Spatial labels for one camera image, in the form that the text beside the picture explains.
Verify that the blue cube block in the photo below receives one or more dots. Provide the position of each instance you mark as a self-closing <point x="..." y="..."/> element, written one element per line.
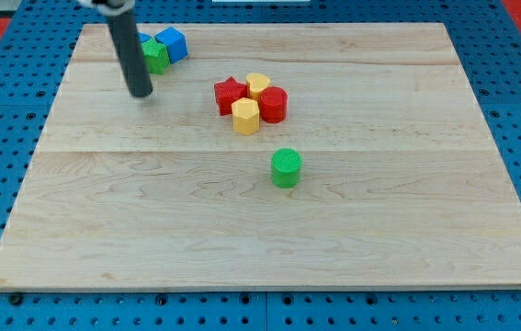
<point x="175" y="42"/>

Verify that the green star block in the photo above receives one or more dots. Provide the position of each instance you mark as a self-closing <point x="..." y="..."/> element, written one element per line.
<point x="156" y="56"/>

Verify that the white rod mount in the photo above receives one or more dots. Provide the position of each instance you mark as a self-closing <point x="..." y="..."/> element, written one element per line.
<point x="109" y="8"/>

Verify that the red cylinder block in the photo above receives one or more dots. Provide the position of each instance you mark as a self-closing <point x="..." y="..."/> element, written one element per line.
<point x="273" y="104"/>

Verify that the yellow heart block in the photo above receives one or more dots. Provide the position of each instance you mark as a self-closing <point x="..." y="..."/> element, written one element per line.
<point x="256" y="84"/>

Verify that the light wooden board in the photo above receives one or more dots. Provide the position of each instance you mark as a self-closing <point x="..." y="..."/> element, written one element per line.
<point x="401" y="188"/>

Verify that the blue block behind rod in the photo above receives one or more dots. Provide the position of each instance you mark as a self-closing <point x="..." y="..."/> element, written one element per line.
<point x="143" y="37"/>

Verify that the green cylinder block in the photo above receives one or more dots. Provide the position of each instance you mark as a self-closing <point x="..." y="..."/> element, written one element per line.
<point x="286" y="164"/>

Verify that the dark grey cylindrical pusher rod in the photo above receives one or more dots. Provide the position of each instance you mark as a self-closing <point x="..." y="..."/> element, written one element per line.
<point x="127" y="44"/>

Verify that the red star block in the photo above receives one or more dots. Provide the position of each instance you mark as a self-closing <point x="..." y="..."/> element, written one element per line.
<point x="227" y="92"/>

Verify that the yellow hexagon block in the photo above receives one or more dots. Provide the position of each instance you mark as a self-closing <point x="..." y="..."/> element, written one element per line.
<point x="245" y="116"/>

